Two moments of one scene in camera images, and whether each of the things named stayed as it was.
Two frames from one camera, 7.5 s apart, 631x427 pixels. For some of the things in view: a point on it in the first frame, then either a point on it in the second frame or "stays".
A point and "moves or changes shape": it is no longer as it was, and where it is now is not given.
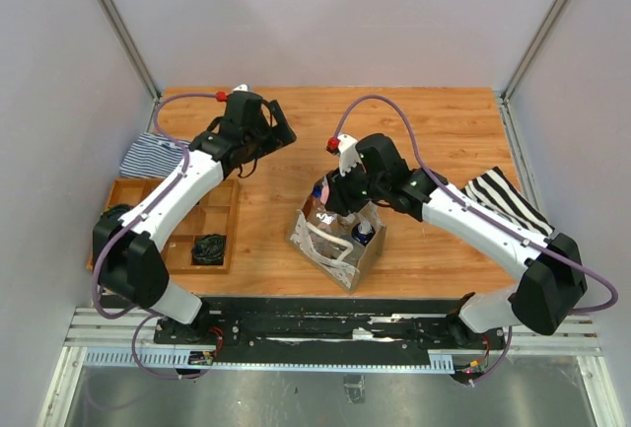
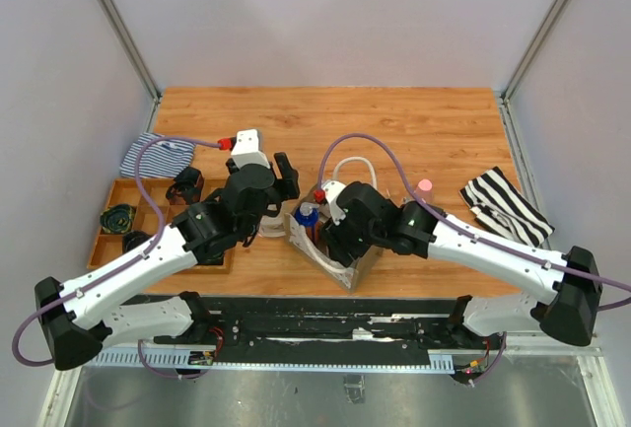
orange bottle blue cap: (363, 232) moves or changes shape
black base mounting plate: (338, 329) stays
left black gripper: (277, 136) → (285, 187)
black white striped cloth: (498, 189) stays
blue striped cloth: (153, 156) stays
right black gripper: (340, 199) → (333, 236)
